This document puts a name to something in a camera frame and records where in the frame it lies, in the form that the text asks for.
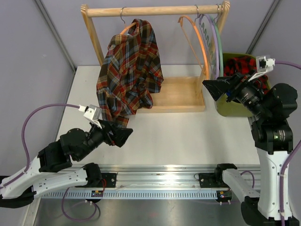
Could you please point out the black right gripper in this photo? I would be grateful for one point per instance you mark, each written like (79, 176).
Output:
(234, 84)

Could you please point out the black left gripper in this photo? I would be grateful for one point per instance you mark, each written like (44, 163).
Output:
(120, 135)

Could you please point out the red black checked shirt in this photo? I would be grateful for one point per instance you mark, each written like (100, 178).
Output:
(245, 65)

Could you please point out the brown multicolour plaid shirt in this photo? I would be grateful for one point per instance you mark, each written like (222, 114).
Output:
(130, 74)

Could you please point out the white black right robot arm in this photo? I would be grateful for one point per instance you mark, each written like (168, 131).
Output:
(273, 139)

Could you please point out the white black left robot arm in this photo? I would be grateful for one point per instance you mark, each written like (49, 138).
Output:
(44, 174)

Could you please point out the lilac plastic hanger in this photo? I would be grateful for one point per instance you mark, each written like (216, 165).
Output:
(215, 42)

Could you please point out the mint green plastic hanger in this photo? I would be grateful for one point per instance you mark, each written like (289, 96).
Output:
(219, 35)

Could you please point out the green plastic bin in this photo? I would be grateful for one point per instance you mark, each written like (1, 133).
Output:
(231, 109)

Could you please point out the wooden clothes rack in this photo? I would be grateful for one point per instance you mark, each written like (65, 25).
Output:
(179, 94)

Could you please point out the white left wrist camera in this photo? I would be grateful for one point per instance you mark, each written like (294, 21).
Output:
(92, 114)

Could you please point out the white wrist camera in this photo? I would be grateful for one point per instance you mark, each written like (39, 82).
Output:
(92, 114)
(264, 65)

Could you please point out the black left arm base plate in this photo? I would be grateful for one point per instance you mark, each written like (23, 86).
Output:
(108, 178)

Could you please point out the aluminium mounting rail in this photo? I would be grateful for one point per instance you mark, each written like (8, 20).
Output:
(156, 182)

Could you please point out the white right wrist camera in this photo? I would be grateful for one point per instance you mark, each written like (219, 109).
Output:
(264, 65)

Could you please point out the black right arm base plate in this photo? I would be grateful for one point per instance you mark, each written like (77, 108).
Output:
(208, 180)

